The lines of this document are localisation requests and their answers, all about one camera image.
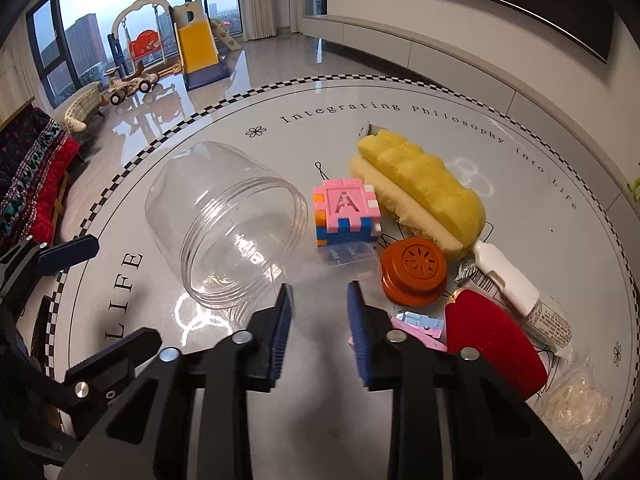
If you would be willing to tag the toy swing with red seat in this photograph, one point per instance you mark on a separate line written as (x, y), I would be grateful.
(145, 42)

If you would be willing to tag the beige ride-on toy car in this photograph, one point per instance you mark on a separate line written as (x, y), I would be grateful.
(130, 85)

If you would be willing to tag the white wicker chair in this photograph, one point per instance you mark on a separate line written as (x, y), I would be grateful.
(82, 105)

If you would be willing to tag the white television cabinet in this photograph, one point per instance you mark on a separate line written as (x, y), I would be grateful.
(450, 52)

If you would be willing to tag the pink letter puzzle cube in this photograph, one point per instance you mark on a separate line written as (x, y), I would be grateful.
(345, 210)

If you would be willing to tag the pink and blue plastic piece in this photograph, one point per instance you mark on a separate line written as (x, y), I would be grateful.
(420, 322)

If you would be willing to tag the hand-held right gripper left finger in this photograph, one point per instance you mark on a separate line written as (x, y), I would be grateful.
(281, 332)

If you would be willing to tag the yellow toy slide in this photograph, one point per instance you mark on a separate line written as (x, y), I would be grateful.
(197, 47)

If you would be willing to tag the crumpled clear plastic film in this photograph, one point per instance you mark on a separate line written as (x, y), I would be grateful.
(575, 405)

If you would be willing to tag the green plant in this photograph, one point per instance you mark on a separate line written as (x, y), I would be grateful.
(635, 189)

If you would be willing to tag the orange round plastic lid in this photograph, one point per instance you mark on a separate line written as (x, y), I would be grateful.
(412, 270)

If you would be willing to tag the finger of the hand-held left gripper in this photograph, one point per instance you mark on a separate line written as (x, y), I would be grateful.
(120, 352)
(67, 254)

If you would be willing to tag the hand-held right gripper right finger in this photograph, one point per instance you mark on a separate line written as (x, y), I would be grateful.
(359, 340)

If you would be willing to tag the large window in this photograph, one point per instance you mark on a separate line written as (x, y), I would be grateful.
(80, 30)

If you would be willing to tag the small clear plastic cup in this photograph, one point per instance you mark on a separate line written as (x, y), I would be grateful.
(350, 260)

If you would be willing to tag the labelled clear plastic wrapper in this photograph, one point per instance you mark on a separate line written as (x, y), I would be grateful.
(550, 327)

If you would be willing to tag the sofa with patterned blanket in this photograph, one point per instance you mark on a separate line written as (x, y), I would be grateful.
(30, 175)

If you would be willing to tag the clear plastic jar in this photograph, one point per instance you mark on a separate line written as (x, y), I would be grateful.
(225, 200)

